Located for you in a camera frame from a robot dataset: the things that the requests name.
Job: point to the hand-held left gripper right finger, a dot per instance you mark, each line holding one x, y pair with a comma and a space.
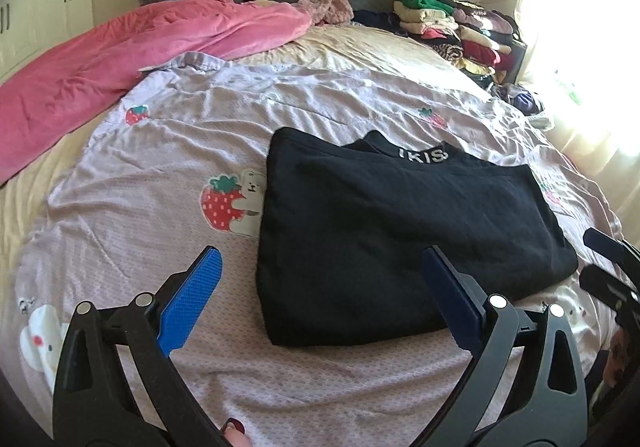
450, 297

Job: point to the lilac strawberry print quilt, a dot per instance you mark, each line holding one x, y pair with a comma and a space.
175, 137

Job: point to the dark bedside cabinet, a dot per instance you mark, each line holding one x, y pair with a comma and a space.
519, 59

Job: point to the pink fluffy garment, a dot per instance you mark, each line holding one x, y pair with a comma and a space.
327, 7

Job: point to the pink blanket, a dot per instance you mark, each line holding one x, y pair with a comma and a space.
100, 67

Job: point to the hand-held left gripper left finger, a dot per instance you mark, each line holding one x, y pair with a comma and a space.
195, 292

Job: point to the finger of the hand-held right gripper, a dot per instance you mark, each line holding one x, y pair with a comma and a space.
602, 284
607, 242

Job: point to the white wardrobe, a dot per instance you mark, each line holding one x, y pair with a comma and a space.
30, 2

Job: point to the dark navy clothes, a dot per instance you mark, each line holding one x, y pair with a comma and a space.
375, 21

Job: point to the pale curtain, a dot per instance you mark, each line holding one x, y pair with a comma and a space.
590, 27

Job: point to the beige bed sheet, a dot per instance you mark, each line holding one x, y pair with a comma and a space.
375, 52

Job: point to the pile of folded clothes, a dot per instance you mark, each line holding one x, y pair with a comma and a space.
460, 32

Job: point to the black sweater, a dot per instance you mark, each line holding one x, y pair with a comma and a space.
400, 227

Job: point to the person's left hand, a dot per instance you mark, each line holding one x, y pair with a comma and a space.
236, 434

